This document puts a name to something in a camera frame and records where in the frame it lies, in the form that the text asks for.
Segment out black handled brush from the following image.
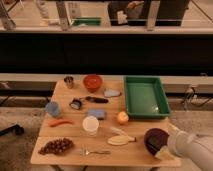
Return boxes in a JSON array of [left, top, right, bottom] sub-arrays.
[[85, 96, 109, 103]]

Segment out green box behind glass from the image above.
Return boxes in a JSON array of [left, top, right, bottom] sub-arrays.
[[73, 17, 101, 26]]

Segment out silver fork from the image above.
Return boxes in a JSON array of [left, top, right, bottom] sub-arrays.
[[80, 149, 111, 156]]

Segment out bunch of brown grapes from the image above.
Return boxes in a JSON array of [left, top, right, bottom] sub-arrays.
[[38, 138, 74, 155]]

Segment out orange apple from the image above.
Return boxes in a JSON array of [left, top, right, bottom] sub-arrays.
[[116, 111, 129, 125]]

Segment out grey cloth piece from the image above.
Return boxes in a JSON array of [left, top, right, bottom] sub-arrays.
[[104, 89, 121, 98]]

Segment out small metal cup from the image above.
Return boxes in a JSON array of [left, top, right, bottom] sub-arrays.
[[64, 76, 74, 89]]

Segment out white plastic cup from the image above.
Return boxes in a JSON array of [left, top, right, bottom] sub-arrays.
[[82, 116, 99, 136]]

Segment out blue sponge block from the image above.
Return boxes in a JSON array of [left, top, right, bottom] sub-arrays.
[[87, 109, 106, 120]]

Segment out peeled banana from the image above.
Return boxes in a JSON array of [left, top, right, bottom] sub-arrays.
[[107, 127, 136, 146]]

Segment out red bowl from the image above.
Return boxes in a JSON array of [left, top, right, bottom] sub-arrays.
[[83, 74, 102, 93]]

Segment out black cable on floor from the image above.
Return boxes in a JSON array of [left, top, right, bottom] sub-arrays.
[[181, 84, 213, 109]]

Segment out black metal measuring cup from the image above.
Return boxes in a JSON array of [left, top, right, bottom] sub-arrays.
[[69, 98, 83, 110]]

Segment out green plastic tray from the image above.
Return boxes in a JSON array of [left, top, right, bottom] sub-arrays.
[[124, 76, 171, 119]]

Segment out blue plastic cup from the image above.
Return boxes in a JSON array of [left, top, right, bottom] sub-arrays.
[[45, 101, 60, 117]]

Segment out yellow eraser sponge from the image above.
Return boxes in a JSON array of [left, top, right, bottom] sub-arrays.
[[155, 146, 174, 160]]

